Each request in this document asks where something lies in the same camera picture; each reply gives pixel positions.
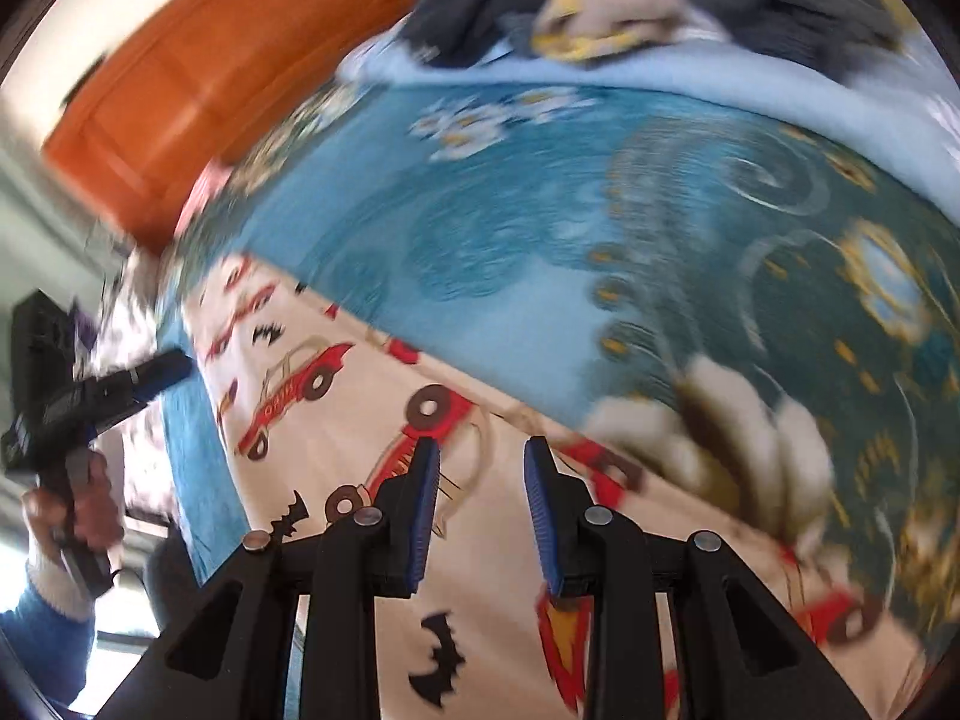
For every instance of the dark grey garment pile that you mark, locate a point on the dark grey garment pile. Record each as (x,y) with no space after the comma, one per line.
(823,35)

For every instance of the light blue floral duvet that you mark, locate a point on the light blue floral duvet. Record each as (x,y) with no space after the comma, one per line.
(899,111)

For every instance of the teal floral bed blanket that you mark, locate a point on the teal floral bed blanket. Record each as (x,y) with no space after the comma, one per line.
(566,245)

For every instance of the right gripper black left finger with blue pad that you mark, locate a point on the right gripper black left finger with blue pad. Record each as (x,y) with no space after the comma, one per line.
(228,656)

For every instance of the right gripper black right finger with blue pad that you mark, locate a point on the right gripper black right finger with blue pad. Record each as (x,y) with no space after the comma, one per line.
(739,653)

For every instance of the pale beige yellow garment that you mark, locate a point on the pale beige yellow garment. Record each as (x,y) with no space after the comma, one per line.
(586,31)

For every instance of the person's left hand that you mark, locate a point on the person's left hand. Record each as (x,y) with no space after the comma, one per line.
(94,517)

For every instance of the orange wooden headboard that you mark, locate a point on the orange wooden headboard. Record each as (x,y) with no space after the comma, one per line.
(201,80)

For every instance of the beige car print garment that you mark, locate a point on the beige car print garment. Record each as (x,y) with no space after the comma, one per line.
(311,404)

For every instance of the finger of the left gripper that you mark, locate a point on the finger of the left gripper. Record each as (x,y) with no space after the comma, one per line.
(161,371)

